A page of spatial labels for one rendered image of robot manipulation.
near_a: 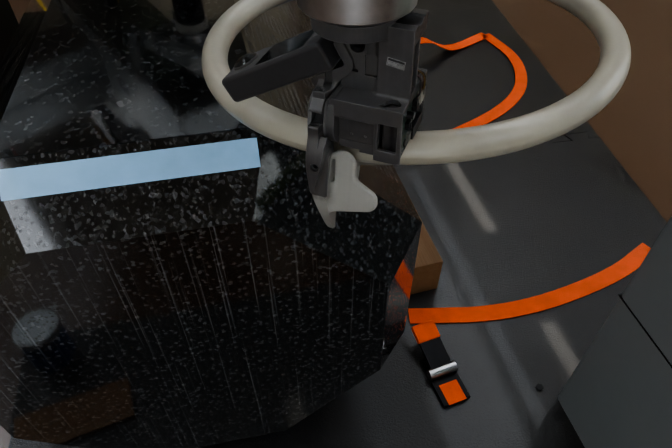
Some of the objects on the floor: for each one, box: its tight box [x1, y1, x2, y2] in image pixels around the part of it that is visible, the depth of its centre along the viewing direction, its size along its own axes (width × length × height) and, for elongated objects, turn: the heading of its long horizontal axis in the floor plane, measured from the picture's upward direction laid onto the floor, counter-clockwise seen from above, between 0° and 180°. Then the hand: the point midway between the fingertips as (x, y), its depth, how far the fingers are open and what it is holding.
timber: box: [407, 193, 443, 295], centre depth 158 cm, size 30×12×12 cm, turn 16°
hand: (336, 196), depth 57 cm, fingers closed on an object, 5 cm apart
